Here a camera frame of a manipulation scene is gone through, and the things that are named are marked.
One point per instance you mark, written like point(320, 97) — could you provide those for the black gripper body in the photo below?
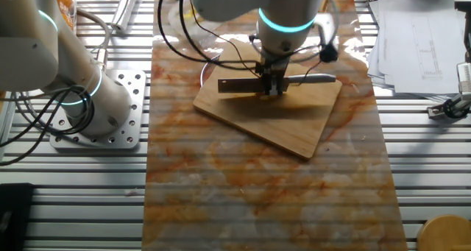
point(274, 67)

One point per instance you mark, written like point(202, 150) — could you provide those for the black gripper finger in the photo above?
point(279, 86)
point(266, 84)

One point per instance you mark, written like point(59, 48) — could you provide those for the steel kitchen cleaver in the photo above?
point(239, 85)

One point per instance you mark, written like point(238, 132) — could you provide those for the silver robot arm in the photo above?
point(33, 59)

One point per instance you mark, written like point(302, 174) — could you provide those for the wooden cutting board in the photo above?
point(287, 126)

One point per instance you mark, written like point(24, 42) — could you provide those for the orange marble pattern mat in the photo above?
point(257, 188)

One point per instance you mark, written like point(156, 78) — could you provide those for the clear plastic bag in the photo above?
point(174, 23)

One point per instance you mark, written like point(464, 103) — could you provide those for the stack of white papers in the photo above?
point(423, 59)

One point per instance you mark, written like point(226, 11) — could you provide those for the white plastic wrap roll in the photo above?
point(125, 11)

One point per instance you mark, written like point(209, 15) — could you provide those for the clear plastic fruit tray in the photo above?
point(71, 8)

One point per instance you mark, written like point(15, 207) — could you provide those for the wooden stand with round base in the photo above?
point(445, 234)

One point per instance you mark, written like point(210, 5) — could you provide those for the black box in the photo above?
point(14, 218)

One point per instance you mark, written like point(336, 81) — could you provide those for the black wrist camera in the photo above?
point(328, 54)

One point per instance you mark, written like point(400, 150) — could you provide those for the silver camera bracket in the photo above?
point(325, 24)

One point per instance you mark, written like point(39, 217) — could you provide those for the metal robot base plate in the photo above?
point(136, 96)

